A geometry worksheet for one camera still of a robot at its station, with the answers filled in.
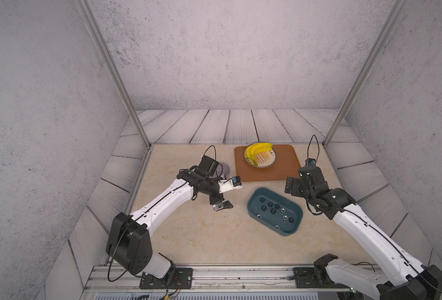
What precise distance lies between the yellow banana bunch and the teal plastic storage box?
21 cm

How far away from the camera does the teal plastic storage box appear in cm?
87

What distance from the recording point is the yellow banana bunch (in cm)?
111
